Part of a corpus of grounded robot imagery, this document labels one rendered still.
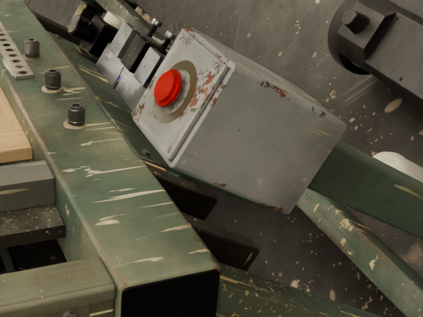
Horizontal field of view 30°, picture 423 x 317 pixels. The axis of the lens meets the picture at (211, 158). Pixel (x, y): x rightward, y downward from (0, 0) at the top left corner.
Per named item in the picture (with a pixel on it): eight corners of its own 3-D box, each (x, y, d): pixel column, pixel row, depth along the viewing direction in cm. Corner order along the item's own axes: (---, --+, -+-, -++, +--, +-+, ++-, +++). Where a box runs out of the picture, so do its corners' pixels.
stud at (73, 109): (87, 126, 112) (87, 107, 111) (70, 128, 111) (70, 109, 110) (82, 119, 114) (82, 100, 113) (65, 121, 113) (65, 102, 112)
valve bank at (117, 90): (317, 130, 116) (192, 66, 102) (265, 209, 119) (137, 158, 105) (186, 21, 155) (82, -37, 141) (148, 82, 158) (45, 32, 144)
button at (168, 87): (197, 84, 78) (181, 77, 77) (177, 118, 79) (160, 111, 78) (182, 70, 81) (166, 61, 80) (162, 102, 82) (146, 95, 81)
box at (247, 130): (355, 129, 84) (231, 63, 74) (294, 219, 87) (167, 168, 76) (299, 85, 94) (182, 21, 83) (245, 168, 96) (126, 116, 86)
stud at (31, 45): (41, 58, 133) (40, 41, 132) (26, 59, 132) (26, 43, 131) (37, 53, 135) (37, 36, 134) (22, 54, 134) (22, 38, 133)
